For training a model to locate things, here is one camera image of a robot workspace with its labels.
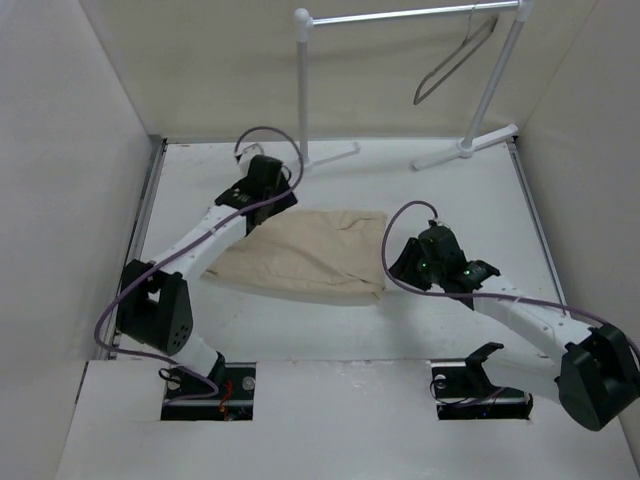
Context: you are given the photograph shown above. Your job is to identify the beige trousers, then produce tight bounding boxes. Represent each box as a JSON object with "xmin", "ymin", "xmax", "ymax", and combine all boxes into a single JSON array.
[{"xmin": 206, "ymin": 210, "xmax": 388, "ymax": 305}]

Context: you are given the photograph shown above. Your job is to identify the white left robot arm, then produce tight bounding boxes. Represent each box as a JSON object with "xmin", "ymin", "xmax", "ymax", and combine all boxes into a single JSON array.
[{"xmin": 116, "ymin": 154, "xmax": 297, "ymax": 399}]

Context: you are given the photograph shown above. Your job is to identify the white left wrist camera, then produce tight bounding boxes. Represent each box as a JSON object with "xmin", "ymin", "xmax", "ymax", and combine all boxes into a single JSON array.
[{"xmin": 235, "ymin": 142, "xmax": 265, "ymax": 169}]

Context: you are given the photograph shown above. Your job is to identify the white clothes rack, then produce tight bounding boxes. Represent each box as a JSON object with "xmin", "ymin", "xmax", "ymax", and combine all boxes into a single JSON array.
[{"xmin": 294, "ymin": 0, "xmax": 536, "ymax": 174}]

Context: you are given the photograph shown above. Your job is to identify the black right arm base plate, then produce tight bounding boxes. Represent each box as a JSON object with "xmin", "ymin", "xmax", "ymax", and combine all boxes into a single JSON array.
[{"xmin": 429, "ymin": 360, "xmax": 533, "ymax": 420}]

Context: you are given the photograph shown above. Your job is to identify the grey wire hanger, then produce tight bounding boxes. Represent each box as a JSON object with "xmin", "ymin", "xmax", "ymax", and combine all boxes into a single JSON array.
[{"xmin": 412, "ymin": 14, "xmax": 499, "ymax": 106}]

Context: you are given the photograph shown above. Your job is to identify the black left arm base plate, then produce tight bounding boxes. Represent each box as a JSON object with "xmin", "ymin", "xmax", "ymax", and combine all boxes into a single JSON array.
[{"xmin": 159, "ymin": 363, "xmax": 257, "ymax": 422}]

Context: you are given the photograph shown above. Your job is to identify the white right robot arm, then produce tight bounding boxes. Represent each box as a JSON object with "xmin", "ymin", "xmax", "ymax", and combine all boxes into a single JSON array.
[{"xmin": 382, "ymin": 221, "xmax": 639, "ymax": 431}]

